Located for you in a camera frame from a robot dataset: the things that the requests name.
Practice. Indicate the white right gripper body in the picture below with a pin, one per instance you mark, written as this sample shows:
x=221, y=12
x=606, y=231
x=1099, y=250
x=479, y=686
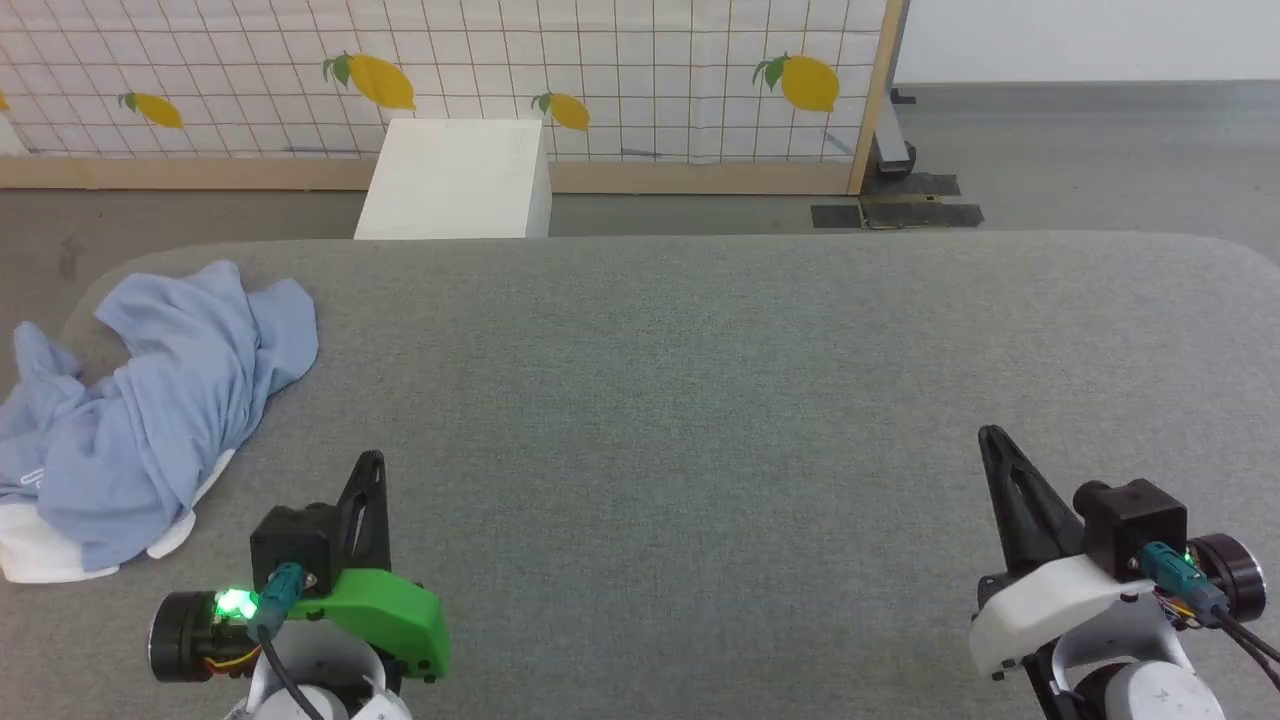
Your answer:
x=1050, y=605

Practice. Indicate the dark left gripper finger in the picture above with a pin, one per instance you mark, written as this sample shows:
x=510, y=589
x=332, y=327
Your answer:
x=372, y=535

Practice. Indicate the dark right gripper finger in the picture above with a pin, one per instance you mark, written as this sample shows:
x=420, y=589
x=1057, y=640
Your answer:
x=1040, y=540

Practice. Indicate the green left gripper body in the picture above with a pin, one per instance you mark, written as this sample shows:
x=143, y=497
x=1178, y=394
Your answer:
x=390, y=615

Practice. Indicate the light blue and white garment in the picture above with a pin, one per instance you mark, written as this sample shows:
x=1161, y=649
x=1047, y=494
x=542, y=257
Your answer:
x=150, y=420

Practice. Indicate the black right gripper motor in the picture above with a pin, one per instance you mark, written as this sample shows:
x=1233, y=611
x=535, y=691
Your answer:
x=1232, y=575

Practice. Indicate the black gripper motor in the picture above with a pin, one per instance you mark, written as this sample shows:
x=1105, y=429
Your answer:
x=180, y=635
x=1232, y=575

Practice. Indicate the black left gripper motor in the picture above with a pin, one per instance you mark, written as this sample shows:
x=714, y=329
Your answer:
x=180, y=635

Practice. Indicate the black floor tape patch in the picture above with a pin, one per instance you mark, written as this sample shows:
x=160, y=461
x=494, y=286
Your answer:
x=900, y=216
x=910, y=185

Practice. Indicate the white box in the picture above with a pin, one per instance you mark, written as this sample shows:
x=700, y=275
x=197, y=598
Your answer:
x=455, y=180

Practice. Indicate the grey metal partition foot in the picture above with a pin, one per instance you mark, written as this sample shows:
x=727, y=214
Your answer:
x=890, y=140

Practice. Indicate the lemon print partition screen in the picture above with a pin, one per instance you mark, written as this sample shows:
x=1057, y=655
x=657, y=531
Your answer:
x=470, y=60

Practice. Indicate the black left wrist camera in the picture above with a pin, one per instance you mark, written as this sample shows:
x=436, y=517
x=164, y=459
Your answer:
x=292, y=540

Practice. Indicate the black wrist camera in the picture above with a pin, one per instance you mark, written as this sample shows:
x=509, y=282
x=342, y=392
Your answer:
x=1130, y=525
x=292, y=540

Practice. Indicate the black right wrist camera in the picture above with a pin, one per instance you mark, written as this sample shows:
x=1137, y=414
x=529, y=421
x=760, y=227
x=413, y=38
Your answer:
x=1130, y=525

